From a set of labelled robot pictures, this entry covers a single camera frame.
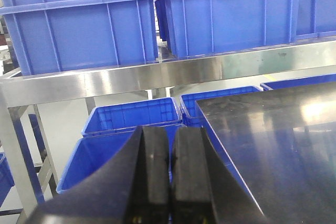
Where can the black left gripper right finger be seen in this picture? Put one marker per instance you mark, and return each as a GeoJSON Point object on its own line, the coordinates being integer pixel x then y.
{"type": "Point", "coordinates": [203, 189]}

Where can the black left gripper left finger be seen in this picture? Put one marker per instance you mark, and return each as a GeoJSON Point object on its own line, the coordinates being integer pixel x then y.
{"type": "Point", "coordinates": [131, 187]}

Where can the blue floor bin near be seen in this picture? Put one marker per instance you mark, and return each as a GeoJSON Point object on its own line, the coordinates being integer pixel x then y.
{"type": "Point", "coordinates": [89, 154]}

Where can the blue floor bin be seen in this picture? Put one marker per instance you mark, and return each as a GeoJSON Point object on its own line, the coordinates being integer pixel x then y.
{"type": "Point", "coordinates": [89, 154]}
{"type": "Point", "coordinates": [191, 104]}
{"type": "Point", "coordinates": [127, 116]}

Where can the blue floor bin far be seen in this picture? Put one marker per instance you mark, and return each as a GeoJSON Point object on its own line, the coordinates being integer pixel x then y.
{"type": "Point", "coordinates": [127, 116]}

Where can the blue floor bin right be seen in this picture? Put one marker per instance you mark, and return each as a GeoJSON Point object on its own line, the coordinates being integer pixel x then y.
{"type": "Point", "coordinates": [191, 104]}

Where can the large blue crate centre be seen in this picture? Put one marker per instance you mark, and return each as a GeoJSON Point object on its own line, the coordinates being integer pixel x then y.
{"type": "Point", "coordinates": [204, 27]}

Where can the large blue crate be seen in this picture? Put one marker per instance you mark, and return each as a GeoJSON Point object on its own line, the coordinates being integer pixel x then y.
{"type": "Point", "coordinates": [60, 35]}
{"type": "Point", "coordinates": [204, 27]}

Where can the large blue crate left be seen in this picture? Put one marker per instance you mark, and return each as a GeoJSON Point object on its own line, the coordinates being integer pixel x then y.
{"type": "Point", "coordinates": [60, 35]}

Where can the blue crate with label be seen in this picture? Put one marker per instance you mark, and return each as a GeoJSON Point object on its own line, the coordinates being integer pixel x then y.
{"type": "Point", "coordinates": [316, 18]}

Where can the stainless steel shelf rail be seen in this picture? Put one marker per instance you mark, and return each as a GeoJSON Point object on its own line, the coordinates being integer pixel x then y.
{"type": "Point", "coordinates": [86, 83]}

